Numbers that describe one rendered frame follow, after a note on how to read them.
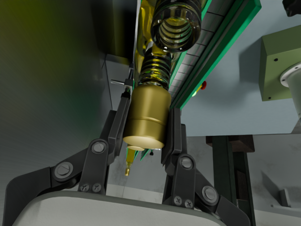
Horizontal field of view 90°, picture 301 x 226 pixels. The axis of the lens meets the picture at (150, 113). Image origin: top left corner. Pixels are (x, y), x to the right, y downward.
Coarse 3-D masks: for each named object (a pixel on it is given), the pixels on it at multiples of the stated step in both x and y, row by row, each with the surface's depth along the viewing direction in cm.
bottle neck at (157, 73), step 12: (156, 48) 14; (144, 60) 14; (156, 60) 14; (168, 60) 14; (144, 72) 13; (156, 72) 13; (168, 72) 14; (144, 84) 15; (156, 84) 15; (168, 84) 14
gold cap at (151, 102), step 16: (144, 96) 12; (160, 96) 12; (128, 112) 12; (144, 112) 11; (160, 112) 11; (128, 128) 11; (144, 128) 10; (160, 128) 11; (144, 144) 12; (160, 144) 11
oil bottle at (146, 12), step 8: (144, 0) 15; (144, 8) 15; (144, 16) 14; (152, 16) 14; (144, 24) 15; (144, 32) 15; (144, 40) 15; (152, 40) 15; (144, 48) 16; (176, 56) 17
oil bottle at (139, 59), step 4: (136, 52) 20; (136, 56) 20; (140, 56) 20; (136, 60) 20; (140, 60) 20; (136, 64) 20; (140, 64) 20; (172, 64) 20; (136, 68) 20; (140, 68) 20; (172, 68) 20; (136, 72) 20; (136, 76) 21; (136, 80) 22
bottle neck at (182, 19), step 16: (160, 0) 9; (176, 0) 8; (192, 0) 8; (160, 16) 8; (176, 16) 8; (192, 16) 8; (160, 32) 9; (176, 32) 10; (192, 32) 9; (160, 48) 10; (176, 48) 10
